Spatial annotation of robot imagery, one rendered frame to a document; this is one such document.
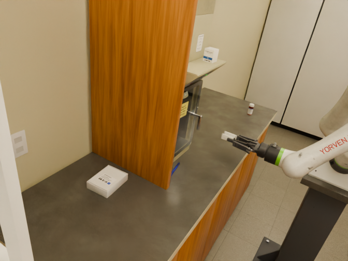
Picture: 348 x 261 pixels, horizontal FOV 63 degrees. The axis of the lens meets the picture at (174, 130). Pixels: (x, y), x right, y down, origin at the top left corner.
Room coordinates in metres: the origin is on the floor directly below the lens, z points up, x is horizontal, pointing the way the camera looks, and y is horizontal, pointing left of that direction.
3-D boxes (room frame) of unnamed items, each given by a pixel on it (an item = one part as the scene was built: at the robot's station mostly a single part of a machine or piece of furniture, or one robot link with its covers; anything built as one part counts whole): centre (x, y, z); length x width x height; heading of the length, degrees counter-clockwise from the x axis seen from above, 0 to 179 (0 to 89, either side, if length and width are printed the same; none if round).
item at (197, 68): (1.27, -0.08, 1.46); 0.32 x 0.11 x 0.10; 153
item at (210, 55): (1.35, -0.12, 1.54); 0.05 x 0.05 x 0.06; 58
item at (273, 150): (1.19, -0.49, 1.15); 0.09 x 0.06 x 0.12; 153
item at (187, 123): (1.30, -0.04, 1.19); 0.30 x 0.01 x 0.40; 153
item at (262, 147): (1.22, -0.43, 1.15); 0.09 x 0.08 x 0.07; 63
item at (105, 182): (1.03, 0.28, 0.96); 0.16 x 0.12 x 0.04; 157
